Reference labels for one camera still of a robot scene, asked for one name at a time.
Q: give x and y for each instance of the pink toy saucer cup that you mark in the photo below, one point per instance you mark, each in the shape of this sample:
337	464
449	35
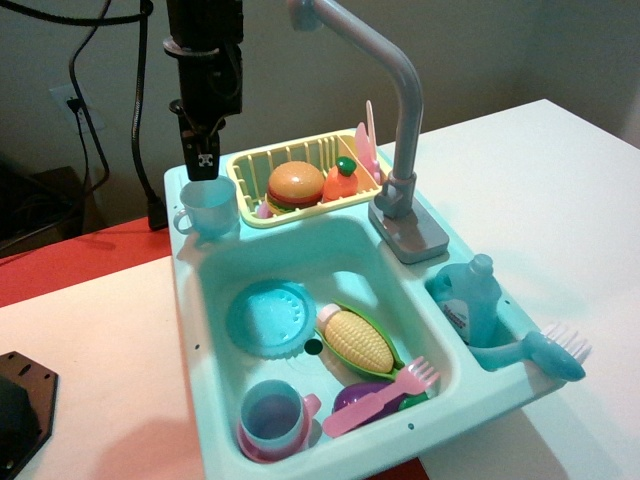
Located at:
311	405

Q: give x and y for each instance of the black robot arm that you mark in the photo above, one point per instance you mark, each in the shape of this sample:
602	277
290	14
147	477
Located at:
205	38

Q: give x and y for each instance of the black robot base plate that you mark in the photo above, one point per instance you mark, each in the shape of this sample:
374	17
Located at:
28	403

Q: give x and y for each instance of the teal toy sink unit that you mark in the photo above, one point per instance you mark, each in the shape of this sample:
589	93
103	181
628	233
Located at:
336	256

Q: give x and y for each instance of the yellow dish rack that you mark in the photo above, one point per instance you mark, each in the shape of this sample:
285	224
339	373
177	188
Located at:
251	169

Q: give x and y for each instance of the pink toy fork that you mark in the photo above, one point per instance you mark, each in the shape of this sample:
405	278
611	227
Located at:
413	379

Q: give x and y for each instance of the blue toy soap bottle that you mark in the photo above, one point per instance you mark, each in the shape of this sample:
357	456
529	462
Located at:
468	295

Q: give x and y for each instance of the purple toy eggplant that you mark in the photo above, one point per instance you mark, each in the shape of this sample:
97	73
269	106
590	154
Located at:
357	391

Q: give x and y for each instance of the grey toy faucet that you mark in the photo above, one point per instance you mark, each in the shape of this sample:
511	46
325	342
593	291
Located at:
405	224

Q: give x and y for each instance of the light blue toy cup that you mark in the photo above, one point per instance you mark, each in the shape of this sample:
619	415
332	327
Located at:
209	208

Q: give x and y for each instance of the toy hamburger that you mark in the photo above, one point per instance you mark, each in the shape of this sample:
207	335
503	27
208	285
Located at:
294	185

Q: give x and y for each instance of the blue cup in sink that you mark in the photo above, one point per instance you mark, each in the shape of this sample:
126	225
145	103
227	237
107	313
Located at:
271	415

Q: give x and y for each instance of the white wall outlet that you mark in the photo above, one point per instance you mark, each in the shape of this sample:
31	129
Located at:
68	102

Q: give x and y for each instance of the pink toy utensil in rack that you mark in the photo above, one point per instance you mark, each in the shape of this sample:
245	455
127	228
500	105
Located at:
366	145

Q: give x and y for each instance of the toy corn cob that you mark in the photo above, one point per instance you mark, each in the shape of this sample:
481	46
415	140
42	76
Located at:
358	342

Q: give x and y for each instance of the red mat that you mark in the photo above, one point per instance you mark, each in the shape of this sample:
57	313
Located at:
87	257

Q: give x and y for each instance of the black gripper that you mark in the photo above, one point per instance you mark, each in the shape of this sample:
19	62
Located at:
211	89

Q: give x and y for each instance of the blue toy dish brush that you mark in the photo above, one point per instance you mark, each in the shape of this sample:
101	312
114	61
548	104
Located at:
558	351

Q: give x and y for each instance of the teal toy plate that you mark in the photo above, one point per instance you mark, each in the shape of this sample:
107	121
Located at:
271	319

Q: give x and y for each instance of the orange toy fruit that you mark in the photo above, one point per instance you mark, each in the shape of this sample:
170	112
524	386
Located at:
341	181

